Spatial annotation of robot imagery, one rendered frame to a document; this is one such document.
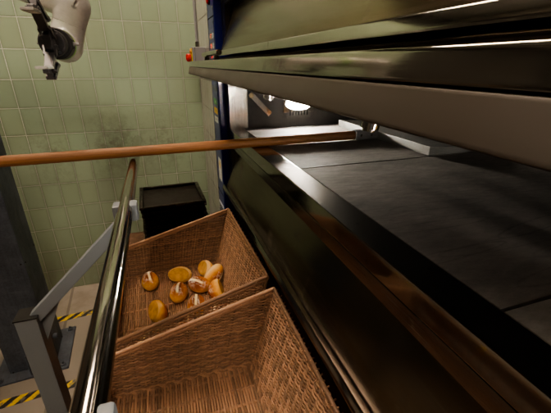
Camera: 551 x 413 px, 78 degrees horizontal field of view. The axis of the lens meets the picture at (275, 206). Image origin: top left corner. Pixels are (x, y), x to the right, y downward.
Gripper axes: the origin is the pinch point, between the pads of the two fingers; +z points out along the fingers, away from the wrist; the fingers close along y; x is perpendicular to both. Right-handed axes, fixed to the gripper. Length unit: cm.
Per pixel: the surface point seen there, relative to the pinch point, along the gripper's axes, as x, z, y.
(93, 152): -9.1, 7.3, 28.8
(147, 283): -15, -10, 86
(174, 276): -26, -12, 86
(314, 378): -52, 66, 66
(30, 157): 5.9, 7.4, 29.0
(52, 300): -2, 43, 51
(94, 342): -19, 82, 31
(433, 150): -104, 33, 29
